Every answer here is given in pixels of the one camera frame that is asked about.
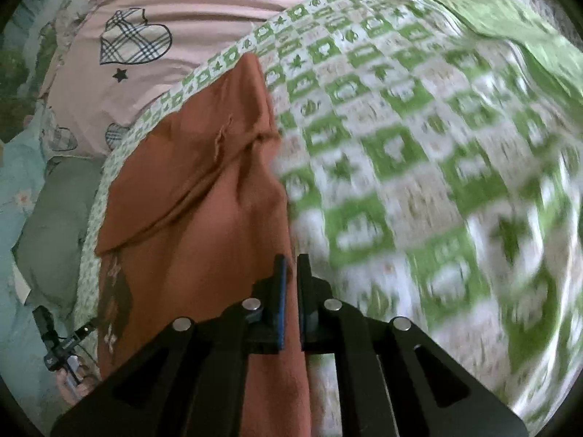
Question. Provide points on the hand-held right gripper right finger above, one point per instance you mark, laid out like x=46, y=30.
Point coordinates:
x=304, y=321

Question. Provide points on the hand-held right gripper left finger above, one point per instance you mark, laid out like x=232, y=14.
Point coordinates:
x=282, y=298

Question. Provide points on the rust orange small garment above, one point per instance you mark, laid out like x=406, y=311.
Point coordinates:
x=205, y=218

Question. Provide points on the person's left hand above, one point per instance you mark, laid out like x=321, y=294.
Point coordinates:
x=77, y=384

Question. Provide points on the light blue floral sheet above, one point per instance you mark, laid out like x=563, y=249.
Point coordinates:
x=22, y=246

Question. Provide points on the grey green pillow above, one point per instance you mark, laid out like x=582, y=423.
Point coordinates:
x=59, y=223

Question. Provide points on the green checkered blanket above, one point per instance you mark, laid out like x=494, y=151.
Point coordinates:
x=410, y=154

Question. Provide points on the pink heart print sheet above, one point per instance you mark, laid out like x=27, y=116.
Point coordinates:
x=150, y=54

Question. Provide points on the plain green cloth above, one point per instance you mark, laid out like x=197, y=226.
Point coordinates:
x=505, y=18

